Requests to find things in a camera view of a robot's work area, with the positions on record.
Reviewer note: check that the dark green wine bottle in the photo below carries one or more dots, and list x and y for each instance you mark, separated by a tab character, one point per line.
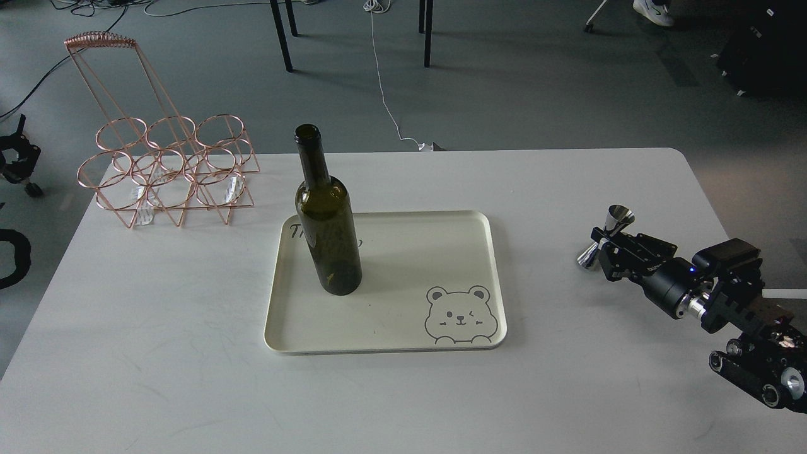
324	209

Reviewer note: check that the black table legs left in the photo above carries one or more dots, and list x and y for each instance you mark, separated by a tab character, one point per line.
281	29

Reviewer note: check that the black table legs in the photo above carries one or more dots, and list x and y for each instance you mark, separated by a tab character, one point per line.
281	29
425	27

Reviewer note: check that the steel double jigger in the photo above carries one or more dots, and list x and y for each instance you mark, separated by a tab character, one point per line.
617	219

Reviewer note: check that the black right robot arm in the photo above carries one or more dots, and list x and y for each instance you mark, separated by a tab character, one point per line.
721	286

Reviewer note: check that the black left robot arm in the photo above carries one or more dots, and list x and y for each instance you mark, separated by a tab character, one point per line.
20	170

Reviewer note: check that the cream bear serving tray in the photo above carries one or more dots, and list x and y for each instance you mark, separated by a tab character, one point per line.
430	283

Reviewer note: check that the black table legs right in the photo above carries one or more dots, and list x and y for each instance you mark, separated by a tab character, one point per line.
425	27

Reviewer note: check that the person in blue jeans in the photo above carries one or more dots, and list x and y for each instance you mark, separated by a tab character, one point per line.
656	12

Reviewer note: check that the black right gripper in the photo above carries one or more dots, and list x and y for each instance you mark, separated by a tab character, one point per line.
649	262

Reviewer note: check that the rose gold wire wine rack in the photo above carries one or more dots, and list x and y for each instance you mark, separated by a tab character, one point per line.
172	165

